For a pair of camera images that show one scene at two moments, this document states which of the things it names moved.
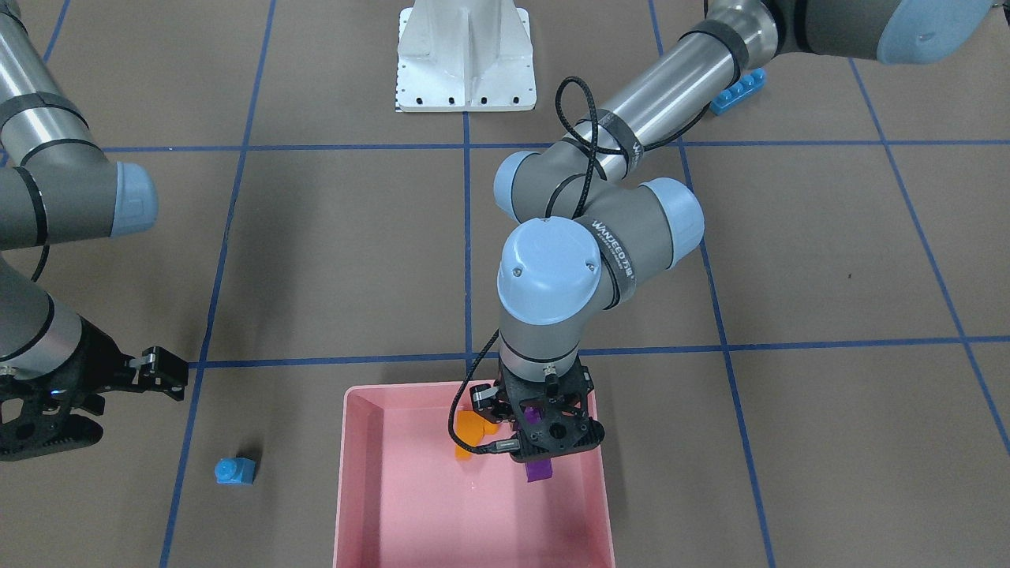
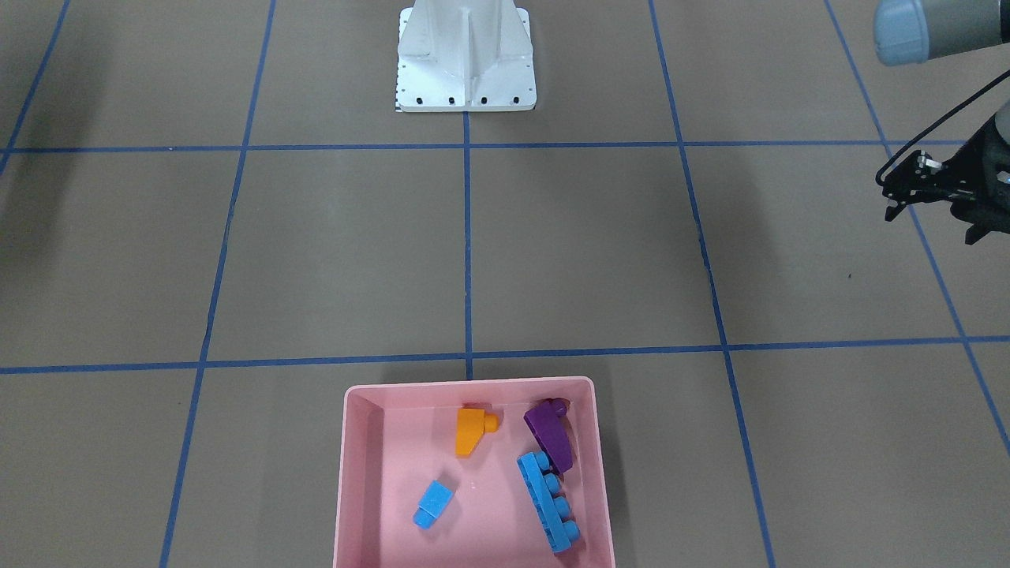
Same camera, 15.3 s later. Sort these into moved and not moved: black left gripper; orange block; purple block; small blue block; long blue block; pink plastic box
Moved: purple block; black left gripper; long blue block; small blue block
Not moved: pink plastic box; orange block
